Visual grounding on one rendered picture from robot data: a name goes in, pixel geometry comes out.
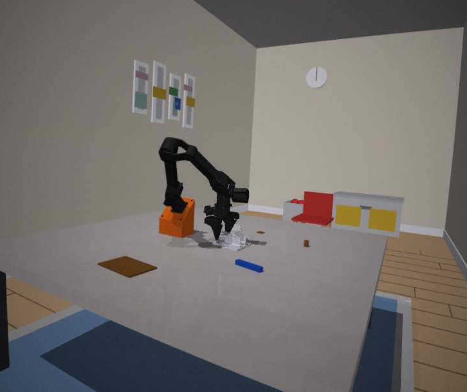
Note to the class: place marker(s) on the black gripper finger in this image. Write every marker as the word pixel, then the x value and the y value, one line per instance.
pixel 229 225
pixel 216 230

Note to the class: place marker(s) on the blue rectangular bar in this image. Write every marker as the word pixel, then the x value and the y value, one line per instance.
pixel 248 265

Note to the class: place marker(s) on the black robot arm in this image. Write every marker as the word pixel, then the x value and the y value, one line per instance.
pixel 218 180

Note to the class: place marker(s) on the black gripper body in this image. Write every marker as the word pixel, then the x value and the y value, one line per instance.
pixel 223 213

